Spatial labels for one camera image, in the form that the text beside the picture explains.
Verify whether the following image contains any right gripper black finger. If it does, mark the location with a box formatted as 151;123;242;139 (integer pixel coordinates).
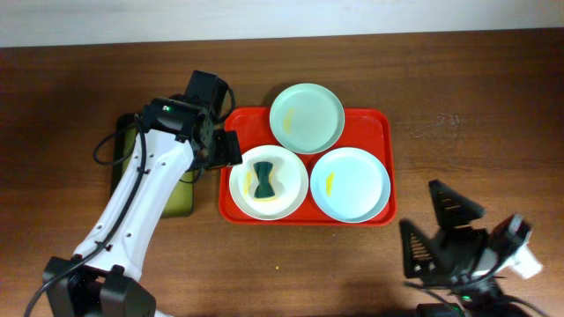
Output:
399;218;439;278
428;180;485;232

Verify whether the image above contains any green yellow sponge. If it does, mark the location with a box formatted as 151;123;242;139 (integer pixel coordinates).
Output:
253;161;275;199

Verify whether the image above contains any white plate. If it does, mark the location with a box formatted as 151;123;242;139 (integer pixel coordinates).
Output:
228;145;309;221

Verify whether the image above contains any mint green plate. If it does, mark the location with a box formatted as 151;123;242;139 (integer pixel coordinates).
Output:
269;83;345;154

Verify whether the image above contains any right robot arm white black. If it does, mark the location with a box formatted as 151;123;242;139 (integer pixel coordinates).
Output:
399;180;546;316

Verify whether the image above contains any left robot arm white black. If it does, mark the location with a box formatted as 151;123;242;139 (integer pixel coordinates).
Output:
25;95;241;316

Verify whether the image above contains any black tray with soapy water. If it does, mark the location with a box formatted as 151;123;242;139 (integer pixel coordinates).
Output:
110;114;198;218

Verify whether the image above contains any red plastic tray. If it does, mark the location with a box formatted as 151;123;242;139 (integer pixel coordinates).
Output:
219;107;397;227

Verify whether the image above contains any light blue plate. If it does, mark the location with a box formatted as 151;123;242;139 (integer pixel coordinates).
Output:
309;147;391;224

